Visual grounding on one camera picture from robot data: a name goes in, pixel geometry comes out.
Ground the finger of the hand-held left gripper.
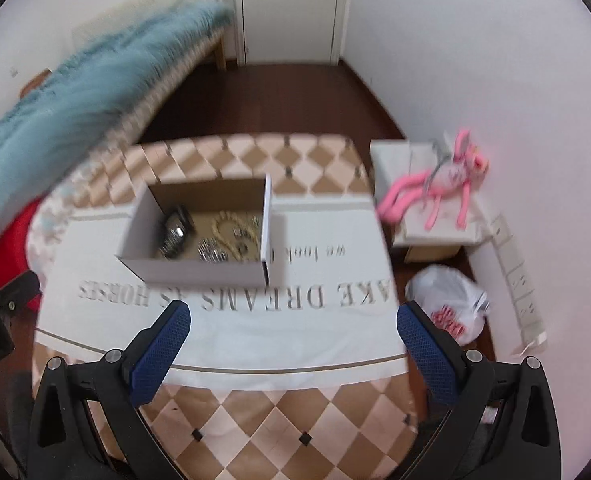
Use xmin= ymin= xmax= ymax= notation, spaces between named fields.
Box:
xmin=0 ymin=271 xmax=42 ymax=319

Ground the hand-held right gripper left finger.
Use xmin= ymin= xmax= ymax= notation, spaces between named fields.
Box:
xmin=28 ymin=300 xmax=192 ymax=480

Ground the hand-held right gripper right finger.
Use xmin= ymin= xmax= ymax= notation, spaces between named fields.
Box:
xmin=396 ymin=301 xmax=562 ymax=480

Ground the thick silver chain bracelet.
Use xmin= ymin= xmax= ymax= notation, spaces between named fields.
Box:
xmin=156 ymin=230 xmax=189 ymax=260

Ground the wooden bead bracelet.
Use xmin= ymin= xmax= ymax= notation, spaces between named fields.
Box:
xmin=210 ymin=211 xmax=262 ymax=262

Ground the red blanket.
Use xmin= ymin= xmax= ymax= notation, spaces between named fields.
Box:
xmin=0 ymin=200 xmax=44 ymax=281

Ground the white plastic bag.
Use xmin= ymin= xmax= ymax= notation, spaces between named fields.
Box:
xmin=405 ymin=265 xmax=491 ymax=346

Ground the brown cardboard box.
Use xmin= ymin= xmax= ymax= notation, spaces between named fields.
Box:
xmin=403 ymin=244 xmax=463 ymax=264

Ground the checkered printed tablecloth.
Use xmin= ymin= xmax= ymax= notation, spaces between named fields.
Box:
xmin=32 ymin=132 xmax=421 ymax=480

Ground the blue quilt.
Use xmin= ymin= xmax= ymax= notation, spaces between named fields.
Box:
xmin=0 ymin=0 xmax=234 ymax=256

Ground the pink plush toy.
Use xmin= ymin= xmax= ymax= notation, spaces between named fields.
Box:
xmin=375 ymin=127 xmax=491 ymax=233

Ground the white carton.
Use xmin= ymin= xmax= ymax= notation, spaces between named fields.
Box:
xmin=369 ymin=137 xmax=483 ymax=248

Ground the white door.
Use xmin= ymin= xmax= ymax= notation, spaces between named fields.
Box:
xmin=232 ymin=0 xmax=353 ymax=67

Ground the white wall socket strip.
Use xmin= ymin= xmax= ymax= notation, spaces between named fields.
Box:
xmin=490 ymin=212 xmax=549 ymax=356

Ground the wooden bed frame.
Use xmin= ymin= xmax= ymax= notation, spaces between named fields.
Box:
xmin=213 ymin=30 xmax=229 ymax=71

